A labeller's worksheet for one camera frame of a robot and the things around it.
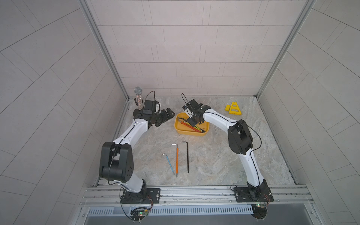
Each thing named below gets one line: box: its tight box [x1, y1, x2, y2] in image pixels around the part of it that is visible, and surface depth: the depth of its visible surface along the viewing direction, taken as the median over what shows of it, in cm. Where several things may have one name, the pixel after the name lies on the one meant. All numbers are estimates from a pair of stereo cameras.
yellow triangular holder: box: [228, 101, 242, 116], surface depth 110 cm
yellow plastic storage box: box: [174, 112, 210, 136], surface depth 97 cm
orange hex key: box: [171, 143, 179, 178], surface depth 84 cm
